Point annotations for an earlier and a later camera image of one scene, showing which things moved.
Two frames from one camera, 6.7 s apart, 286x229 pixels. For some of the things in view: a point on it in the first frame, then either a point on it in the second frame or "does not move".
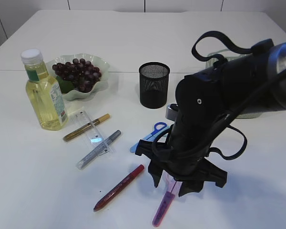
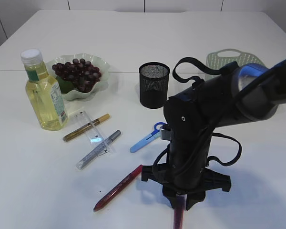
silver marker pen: x=84 y=160 does not move
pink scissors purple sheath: x=171 y=187 to x=180 y=206
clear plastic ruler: x=93 y=135 does not move
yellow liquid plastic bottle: x=43 y=93 does not move
